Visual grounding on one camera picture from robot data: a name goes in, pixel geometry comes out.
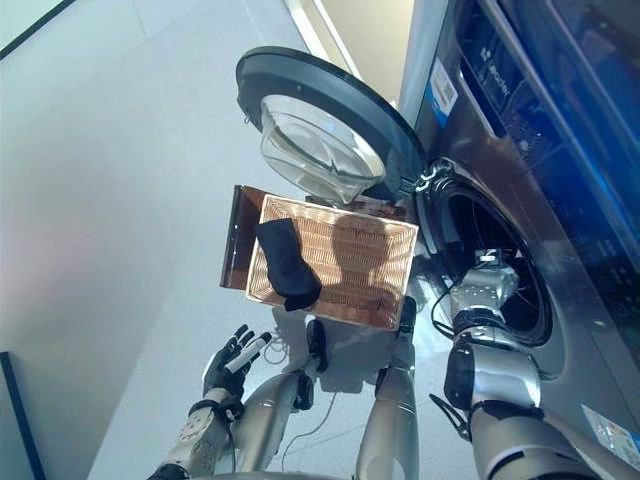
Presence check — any silver right robot leg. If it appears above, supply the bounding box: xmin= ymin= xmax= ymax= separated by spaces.
xmin=354 ymin=297 xmax=421 ymax=480

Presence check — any tan wicker laundry basket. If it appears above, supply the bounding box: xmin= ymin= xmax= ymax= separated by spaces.
xmin=244 ymin=193 xmax=420 ymax=332

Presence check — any blue and white code label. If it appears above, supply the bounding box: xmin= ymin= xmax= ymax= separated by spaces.
xmin=424 ymin=55 xmax=459 ymax=129

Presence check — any white counter cabinet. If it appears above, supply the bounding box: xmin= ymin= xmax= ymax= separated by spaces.
xmin=284 ymin=0 xmax=416 ymax=109

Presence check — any silver robot leg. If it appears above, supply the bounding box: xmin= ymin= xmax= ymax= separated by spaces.
xmin=234 ymin=319 xmax=329 ymax=474
xmin=354 ymin=297 xmax=421 ymax=480

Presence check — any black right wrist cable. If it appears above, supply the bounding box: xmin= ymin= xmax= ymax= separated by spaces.
xmin=430 ymin=279 xmax=481 ymax=336

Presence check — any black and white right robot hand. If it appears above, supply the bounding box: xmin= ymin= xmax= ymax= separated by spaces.
xmin=472 ymin=247 xmax=516 ymax=274

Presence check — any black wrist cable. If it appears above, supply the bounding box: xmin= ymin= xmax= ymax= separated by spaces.
xmin=430 ymin=279 xmax=481 ymax=336
xmin=219 ymin=399 xmax=241 ymax=471

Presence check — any white floor cable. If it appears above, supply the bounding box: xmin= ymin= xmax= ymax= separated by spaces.
xmin=262 ymin=333 xmax=297 ymax=366

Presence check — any dark framed panel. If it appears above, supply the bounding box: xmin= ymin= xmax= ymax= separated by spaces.
xmin=0 ymin=351 xmax=46 ymax=480

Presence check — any dark navy garment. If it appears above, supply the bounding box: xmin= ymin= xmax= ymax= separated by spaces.
xmin=254 ymin=218 xmax=322 ymax=313

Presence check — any dark grey washing machine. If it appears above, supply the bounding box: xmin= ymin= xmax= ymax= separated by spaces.
xmin=399 ymin=0 xmax=640 ymax=476

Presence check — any silver left robot leg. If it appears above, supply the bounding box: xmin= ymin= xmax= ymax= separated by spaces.
xmin=234 ymin=319 xmax=329 ymax=474

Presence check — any round glass washing machine door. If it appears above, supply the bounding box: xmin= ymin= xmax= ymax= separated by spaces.
xmin=234 ymin=45 xmax=429 ymax=205

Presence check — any blue energy label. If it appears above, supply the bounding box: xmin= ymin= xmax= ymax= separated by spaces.
xmin=579 ymin=403 xmax=640 ymax=459

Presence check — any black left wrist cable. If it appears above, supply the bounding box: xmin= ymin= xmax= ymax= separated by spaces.
xmin=219 ymin=399 xmax=241 ymax=471

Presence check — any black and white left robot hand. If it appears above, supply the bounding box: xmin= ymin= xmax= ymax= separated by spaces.
xmin=202 ymin=324 xmax=274 ymax=401

